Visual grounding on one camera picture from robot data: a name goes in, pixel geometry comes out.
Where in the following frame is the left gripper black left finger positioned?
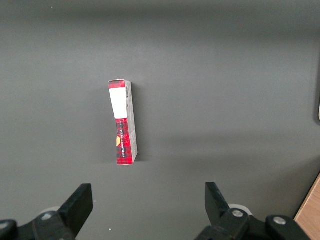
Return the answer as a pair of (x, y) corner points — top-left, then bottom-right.
(0, 183), (94, 240)

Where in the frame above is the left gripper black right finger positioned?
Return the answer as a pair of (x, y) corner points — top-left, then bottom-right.
(194, 181), (312, 240)

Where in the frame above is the red tartan cardboard box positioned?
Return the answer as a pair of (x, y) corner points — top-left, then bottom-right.
(107, 79), (138, 166)

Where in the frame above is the wooden drawer cabinet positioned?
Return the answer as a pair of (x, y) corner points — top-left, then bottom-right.
(294, 172), (320, 240)

